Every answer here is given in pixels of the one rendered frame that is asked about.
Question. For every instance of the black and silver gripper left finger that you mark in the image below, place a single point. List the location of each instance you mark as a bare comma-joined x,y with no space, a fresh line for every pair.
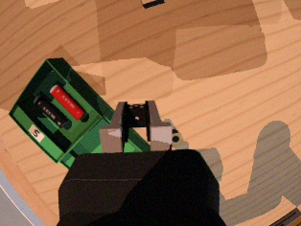
112,138

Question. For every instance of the green rack of bins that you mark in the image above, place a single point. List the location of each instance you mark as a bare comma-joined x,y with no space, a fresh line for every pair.
71,138

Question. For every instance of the tan domino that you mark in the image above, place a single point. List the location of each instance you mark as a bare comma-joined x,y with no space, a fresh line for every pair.
145,2

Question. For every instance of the red battery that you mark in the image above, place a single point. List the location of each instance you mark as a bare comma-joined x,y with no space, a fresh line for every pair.
67,102

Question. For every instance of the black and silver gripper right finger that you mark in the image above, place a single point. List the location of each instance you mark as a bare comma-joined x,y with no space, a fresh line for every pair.
159,134

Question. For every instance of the yellow hex nut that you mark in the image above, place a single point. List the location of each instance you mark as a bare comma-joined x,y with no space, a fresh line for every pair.
177,137

